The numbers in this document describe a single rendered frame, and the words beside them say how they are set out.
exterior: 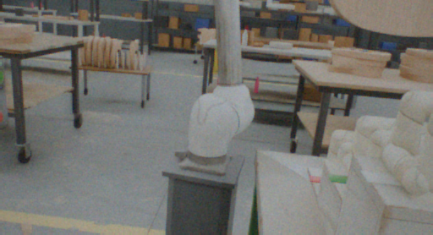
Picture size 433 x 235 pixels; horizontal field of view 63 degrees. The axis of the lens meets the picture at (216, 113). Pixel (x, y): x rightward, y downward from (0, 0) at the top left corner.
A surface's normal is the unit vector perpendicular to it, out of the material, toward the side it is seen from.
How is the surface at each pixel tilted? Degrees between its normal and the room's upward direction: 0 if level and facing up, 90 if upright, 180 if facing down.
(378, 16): 92
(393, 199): 0
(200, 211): 90
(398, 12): 92
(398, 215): 90
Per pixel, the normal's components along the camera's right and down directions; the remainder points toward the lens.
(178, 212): -0.22, 0.25
